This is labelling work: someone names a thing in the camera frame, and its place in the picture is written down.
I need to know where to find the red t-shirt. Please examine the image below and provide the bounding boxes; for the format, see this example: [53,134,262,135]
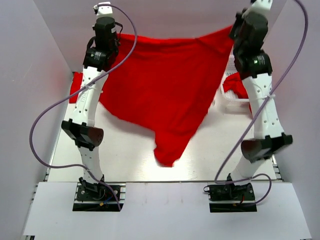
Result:
[69,72,83,104]
[98,24,236,168]
[220,72,252,118]

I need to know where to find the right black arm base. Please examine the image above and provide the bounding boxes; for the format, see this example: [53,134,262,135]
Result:
[203,183,257,213]

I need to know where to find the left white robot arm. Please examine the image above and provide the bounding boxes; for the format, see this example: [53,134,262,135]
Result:
[61,2,119,200]

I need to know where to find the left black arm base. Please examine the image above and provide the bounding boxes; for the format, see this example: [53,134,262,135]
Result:
[72,177,126,212]

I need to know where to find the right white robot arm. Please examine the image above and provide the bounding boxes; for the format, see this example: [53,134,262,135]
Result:
[225,0,293,200]

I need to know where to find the crumpled red t-shirt in basket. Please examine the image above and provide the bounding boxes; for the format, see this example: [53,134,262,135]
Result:
[220,72,252,118]

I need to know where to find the white plastic basket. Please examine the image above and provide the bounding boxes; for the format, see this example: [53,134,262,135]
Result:
[219,54,250,113]

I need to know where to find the white front panel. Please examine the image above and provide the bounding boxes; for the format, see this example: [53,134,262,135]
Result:
[24,182,311,240]

